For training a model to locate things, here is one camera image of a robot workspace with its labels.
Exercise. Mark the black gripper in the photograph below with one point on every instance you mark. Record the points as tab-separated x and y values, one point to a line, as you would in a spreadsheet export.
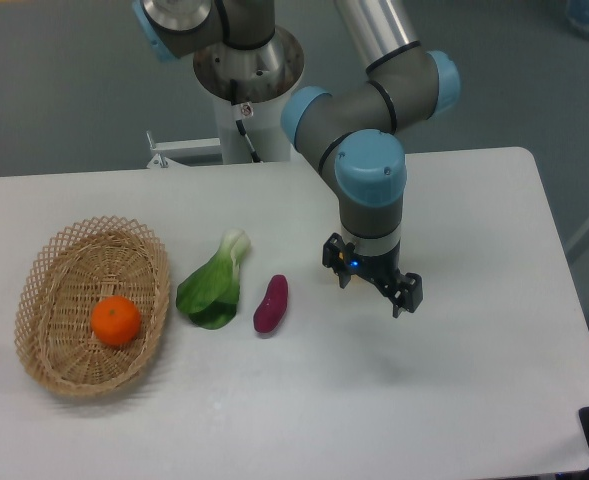
404	291

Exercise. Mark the white metal bracket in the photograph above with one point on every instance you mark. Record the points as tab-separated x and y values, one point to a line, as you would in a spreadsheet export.
199	152

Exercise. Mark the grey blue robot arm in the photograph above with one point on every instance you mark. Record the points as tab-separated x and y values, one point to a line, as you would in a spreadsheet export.
350	140

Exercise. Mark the woven wicker basket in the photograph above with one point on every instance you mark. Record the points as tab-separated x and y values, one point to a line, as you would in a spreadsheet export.
80	266

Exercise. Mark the orange fruit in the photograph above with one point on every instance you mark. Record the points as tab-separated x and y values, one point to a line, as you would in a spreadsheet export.
115	320

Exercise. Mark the purple sweet potato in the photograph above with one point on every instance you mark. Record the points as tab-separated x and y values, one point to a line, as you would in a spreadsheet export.
273	306

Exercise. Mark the green bok choy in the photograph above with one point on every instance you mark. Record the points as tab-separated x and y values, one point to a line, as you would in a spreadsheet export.
209	297

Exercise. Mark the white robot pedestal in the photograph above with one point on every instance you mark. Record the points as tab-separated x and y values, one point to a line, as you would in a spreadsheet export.
250	90

